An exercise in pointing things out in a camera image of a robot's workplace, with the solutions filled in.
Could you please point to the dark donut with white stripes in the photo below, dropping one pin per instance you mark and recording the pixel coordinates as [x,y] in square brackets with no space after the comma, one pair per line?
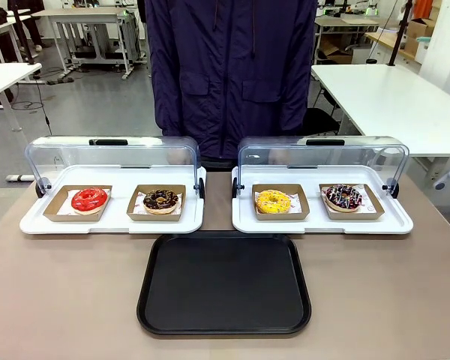
[332,200]

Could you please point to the kraft paper donut tray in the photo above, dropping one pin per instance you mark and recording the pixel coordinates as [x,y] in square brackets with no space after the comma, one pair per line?
[375,210]
[54,212]
[133,213]
[300,210]

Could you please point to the yellow sprinkled donut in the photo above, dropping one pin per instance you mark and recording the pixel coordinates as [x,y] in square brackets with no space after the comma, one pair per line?
[264,206]

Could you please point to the chocolate glazed donut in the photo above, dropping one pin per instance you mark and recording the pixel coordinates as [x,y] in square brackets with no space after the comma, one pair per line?
[152,204]

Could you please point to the black plastic serving tray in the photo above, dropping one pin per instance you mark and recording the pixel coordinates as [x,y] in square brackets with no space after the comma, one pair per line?
[225,285]

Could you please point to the red glazed donut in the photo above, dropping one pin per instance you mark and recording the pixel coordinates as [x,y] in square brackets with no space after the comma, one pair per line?
[83,204]

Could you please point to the white display case base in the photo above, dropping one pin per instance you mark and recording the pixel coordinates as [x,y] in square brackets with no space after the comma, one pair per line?
[116,225]
[315,225]

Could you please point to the clear display case lid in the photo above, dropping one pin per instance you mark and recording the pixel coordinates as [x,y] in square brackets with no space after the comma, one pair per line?
[322,153]
[112,153]

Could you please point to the person in navy jacket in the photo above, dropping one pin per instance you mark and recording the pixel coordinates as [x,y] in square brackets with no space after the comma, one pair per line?
[228,75]

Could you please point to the black chair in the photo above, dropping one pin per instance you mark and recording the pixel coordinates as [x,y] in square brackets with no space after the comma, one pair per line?
[318,120]

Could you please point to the open brown cardboard box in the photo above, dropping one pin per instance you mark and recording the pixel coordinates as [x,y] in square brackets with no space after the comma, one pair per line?
[333,52]

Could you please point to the large white table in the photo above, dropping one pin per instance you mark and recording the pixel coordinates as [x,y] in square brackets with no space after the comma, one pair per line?
[390,101]

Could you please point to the grey background desk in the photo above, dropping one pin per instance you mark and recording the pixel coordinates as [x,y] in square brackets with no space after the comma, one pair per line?
[345,22]
[82,15]

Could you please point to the wooden top workbench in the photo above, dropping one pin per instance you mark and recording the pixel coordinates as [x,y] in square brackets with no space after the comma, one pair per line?
[390,43]

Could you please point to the white table foot caster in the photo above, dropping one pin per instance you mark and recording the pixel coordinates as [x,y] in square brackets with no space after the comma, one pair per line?
[445,180]

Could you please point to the stacked cardboard boxes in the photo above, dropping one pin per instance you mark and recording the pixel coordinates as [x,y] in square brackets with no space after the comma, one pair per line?
[418,32]

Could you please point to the small white table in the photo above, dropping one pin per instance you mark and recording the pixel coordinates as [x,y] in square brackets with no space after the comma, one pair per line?
[3,78]

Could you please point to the seated person in black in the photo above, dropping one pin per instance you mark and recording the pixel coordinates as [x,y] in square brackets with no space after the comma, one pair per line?
[30,26]

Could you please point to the black camera stand pole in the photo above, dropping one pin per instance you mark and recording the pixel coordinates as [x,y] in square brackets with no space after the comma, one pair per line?
[22,33]
[399,33]

